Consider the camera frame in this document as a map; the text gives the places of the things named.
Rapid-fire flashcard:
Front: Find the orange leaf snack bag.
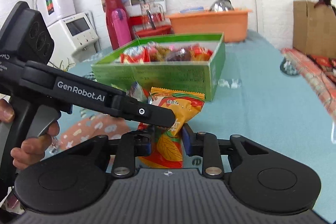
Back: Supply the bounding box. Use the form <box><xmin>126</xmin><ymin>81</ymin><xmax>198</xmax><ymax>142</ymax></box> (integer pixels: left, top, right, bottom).
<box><xmin>137</xmin><ymin>86</ymin><xmax>206</xmax><ymax>169</ymax></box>

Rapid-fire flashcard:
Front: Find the red orange snack bag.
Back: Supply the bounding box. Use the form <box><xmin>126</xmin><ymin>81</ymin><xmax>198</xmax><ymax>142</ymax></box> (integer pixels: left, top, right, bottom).
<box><xmin>120</xmin><ymin>46</ymin><xmax>150</xmax><ymax>64</ymax></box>

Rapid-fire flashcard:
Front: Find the dried dates clear packet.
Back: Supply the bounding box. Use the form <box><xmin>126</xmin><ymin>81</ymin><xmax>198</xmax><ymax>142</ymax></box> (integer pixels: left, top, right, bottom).
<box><xmin>165</xmin><ymin>48</ymin><xmax>191</xmax><ymax>61</ymax></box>

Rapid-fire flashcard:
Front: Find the person's left hand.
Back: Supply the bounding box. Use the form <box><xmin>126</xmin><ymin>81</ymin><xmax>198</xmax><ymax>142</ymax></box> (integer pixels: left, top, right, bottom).
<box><xmin>0</xmin><ymin>98</ymin><xmax>60</xmax><ymax>171</ymax></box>

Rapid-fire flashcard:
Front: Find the white appliance with screen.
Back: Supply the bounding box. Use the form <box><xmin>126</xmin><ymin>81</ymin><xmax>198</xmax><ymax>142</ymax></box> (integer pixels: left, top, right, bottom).
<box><xmin>48</xmin><ymin>12</ymin><xmax>98</xmax><ymax>69</ymax></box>

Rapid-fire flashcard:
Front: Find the green white cardboard box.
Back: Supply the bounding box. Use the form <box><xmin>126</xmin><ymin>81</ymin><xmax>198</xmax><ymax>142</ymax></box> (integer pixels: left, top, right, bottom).
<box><xmin>91</xmin><ymin>34</ymin><xmax>226</xmax><ymax>101</ymax></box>

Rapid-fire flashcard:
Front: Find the red plastic basin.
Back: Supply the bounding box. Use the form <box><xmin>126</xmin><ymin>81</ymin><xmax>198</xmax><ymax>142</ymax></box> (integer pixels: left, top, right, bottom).
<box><xmin>135</xmin><ymin>24</ymin><xmax>172</xmax><ymax>38</ymax></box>

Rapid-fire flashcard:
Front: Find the pink thermos bottle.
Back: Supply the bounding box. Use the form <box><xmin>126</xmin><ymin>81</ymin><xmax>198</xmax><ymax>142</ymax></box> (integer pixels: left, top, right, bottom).
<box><xmin>111</xmin><ymin>9</ymin><xmax>131</xmax><ymax>47</ymax></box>

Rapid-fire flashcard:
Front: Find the white water purifier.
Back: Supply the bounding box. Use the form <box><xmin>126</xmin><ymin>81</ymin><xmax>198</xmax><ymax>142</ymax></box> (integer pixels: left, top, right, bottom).
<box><xmin>37</xmin><ymin>0</ymin><xmax>76</xmax><ymax>27</ymax></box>

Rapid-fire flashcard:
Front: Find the glass pitcher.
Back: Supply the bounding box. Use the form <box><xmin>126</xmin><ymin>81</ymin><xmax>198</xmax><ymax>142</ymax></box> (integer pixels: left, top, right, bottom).
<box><xmin>141</xmin><ymin>2</ymin><xmax>165</xmax><ymax>30</ymax></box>

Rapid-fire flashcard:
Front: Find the red thermos jug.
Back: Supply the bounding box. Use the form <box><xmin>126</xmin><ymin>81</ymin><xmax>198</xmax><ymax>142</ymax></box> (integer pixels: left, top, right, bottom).
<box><xmin>105</xmin><ymin>0</ymin><xmax>132</xmax><ymax>50</ymax></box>

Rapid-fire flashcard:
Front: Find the lidded tin in tub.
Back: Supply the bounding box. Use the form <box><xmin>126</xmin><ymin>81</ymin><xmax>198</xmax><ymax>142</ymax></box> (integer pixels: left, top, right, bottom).
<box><xmin>180</xmin><ymin>6</ymin><xmax>205</xmax><ymax>14</ymax></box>

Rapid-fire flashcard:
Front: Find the orange plastic tub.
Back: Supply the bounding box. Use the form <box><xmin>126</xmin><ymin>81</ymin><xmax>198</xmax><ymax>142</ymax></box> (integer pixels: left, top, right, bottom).
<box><xmin>168</xmin><ymin>9</ymin><xmax>252</xmax><ymax>43</ymax></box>

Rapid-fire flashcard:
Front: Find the steel bowl in tub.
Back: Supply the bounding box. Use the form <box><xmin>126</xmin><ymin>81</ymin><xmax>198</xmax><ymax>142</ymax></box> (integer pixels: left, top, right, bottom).
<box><xmin>209</xmin><ymin>0</ymin><xmax>234</xmax><ymax>12</ymax></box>

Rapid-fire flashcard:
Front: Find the brown cardboard box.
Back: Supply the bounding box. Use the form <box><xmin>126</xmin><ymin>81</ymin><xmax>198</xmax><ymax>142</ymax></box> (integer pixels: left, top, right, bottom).
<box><xmin>293</xmin><ymin>1</ymin><xmax>335</xmax><ymax>58</ymax></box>

